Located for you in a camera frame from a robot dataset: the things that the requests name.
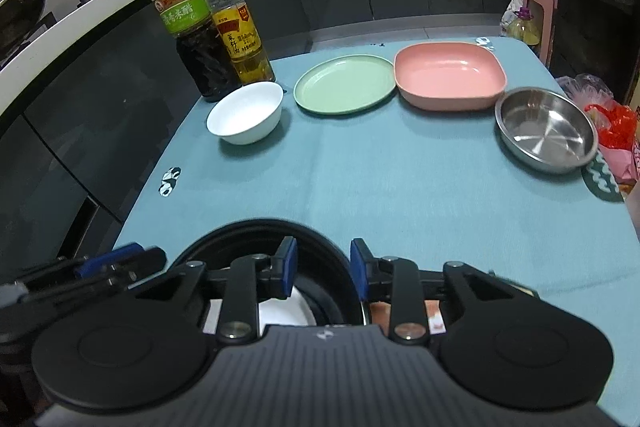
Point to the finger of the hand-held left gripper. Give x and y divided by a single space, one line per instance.
97 268
127 249

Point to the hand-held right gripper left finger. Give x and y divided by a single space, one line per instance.
289 267

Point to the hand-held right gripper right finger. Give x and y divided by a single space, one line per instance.
359 272

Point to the black bowl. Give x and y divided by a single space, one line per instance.
325 277

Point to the white bowl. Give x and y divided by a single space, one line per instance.
245 117

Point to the green round plate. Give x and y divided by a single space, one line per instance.
345 84

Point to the pink square plate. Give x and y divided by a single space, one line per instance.
445 72

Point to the stainless steel bowl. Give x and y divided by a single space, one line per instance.
545 132

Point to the blue printed tablecloth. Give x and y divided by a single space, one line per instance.
375 182

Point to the dark vinegar bottle green label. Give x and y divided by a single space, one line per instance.
200 57

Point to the oil bottle yellow label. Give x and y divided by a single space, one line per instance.
245 42

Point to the white kitchen counter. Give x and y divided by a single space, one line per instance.
75 14

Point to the pink plastic bag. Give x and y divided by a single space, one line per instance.
585 89

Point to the yellow cooking oil jug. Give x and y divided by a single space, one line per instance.
525 29

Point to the red plastic bag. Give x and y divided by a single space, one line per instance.
615 127

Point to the black storage rack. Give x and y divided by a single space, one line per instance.
590 7

